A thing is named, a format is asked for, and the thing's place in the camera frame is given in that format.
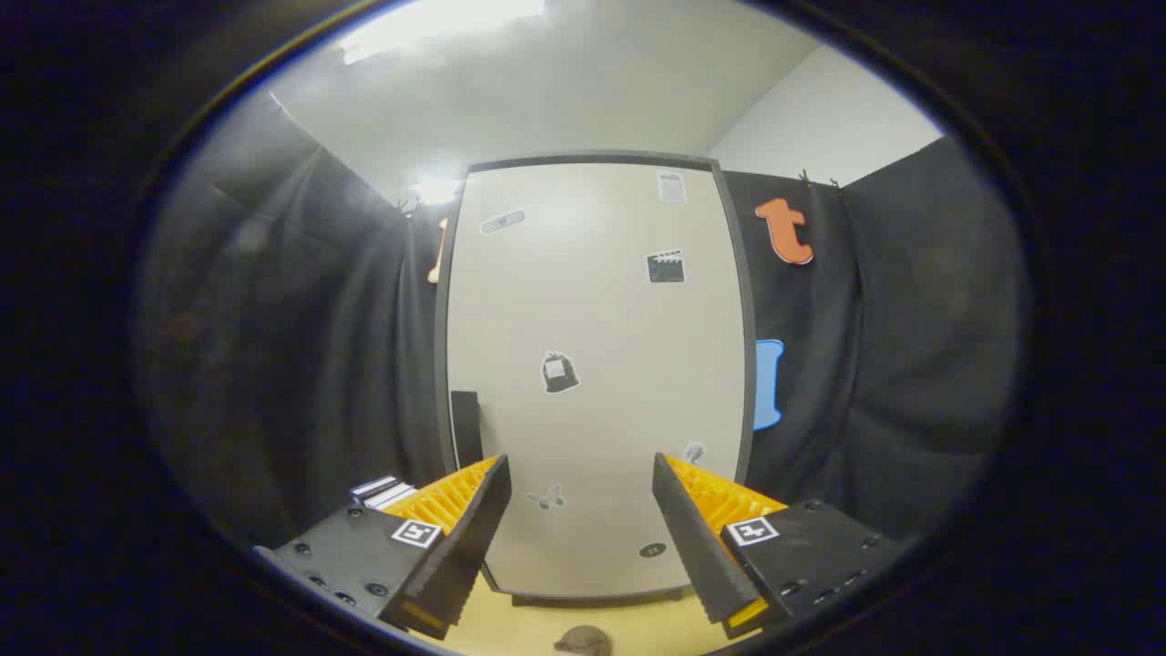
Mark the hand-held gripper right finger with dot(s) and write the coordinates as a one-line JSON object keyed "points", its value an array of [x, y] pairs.
{"points": [[697, 538]]}

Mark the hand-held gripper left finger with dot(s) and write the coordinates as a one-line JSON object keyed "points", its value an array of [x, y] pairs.
{"points": [[469, 538]]}

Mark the brown fuzzy slipper shoe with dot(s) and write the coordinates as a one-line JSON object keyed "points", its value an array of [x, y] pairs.
{"points": [[583, 641]]}

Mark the white shoe cabinet door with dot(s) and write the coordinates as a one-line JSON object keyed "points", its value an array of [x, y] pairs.
{"points": [[601, 410]]}

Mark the grey shoe cabinet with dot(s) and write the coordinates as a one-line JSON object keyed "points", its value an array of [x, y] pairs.
{"points": [[592, 158]]}

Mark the blue white book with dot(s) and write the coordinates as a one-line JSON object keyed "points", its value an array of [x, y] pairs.
{"points": [[373, 486], [393, 497]]}

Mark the black backdrop cloth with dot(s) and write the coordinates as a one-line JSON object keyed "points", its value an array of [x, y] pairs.
{"points": [[319, 364]]}

